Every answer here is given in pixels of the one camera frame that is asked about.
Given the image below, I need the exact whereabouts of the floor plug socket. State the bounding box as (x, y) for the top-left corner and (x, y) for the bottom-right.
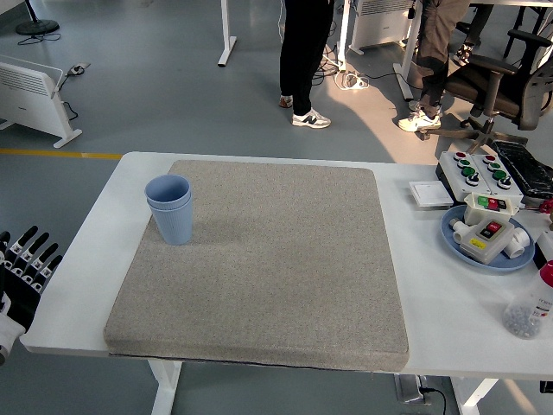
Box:
(64, 62), (91, 79)

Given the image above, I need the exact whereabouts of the black wrapped keyboard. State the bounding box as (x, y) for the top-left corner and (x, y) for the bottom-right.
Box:
(492, 138), (553, 200)

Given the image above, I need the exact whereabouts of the white panel heater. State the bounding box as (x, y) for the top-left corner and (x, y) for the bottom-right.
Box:
(348, 0), (416, 55)
(0, 54), (83, 150)

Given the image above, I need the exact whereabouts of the grey-brown mat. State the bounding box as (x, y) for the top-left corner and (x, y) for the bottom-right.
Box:
(104, 159), (410, 373)

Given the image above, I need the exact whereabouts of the white button control box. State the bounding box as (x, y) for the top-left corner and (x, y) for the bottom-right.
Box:
(469, 152), (524, 204)
(435, 150), (492, 204)

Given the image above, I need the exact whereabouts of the white wall switch plate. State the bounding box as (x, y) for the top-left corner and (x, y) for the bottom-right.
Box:
(408, 180), (454, 209)

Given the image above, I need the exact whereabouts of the white table leg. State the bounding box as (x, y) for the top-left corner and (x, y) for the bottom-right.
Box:
(146, 358), (183, 415)
(451, 377), (500, 415)

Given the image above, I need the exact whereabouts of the person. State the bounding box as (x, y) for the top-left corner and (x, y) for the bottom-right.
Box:
(397, 0), (472, 133)
(278, 0), (337, 129)

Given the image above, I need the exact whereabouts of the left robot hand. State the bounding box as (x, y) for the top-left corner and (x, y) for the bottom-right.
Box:
(0, 226), (64, 355)

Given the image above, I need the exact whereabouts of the white pipe fitting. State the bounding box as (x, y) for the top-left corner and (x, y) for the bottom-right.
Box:
(503, 224), (533, 259)
(448, 218), (470, 246)

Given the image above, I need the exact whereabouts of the grey red-button switch box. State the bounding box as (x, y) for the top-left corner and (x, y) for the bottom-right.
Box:
(458, 215), (516, 265)

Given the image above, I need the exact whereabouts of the clear bottle red cap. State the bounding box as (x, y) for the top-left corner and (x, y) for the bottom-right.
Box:
(501, 259), (553, 340)

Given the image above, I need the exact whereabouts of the black office chair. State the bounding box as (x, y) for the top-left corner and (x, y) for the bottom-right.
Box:
(416, 28), (553, 155)

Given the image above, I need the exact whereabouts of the white green-red switch box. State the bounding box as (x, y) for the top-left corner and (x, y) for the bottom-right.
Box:
(462, 192), (523, 226)

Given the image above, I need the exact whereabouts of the black round stand base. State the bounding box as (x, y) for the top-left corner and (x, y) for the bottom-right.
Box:
(15, 0), (60, 36)

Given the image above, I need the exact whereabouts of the white desk leg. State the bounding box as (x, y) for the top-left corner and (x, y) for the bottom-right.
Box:
(217, 0), (238, 67)
(335, 0), (351, 73)
(391, 8), (423, 101)

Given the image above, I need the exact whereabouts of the blue plate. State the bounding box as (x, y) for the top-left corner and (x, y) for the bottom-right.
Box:
(440, 204), (536, 272)

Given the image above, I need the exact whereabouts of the black power cable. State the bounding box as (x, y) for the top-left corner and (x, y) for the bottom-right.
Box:
(421, 386), (447, 415)

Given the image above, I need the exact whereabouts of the blue ribbed cup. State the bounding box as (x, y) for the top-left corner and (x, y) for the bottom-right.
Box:
(143, 174), (192, 207)
(146, 194), (194, 246)

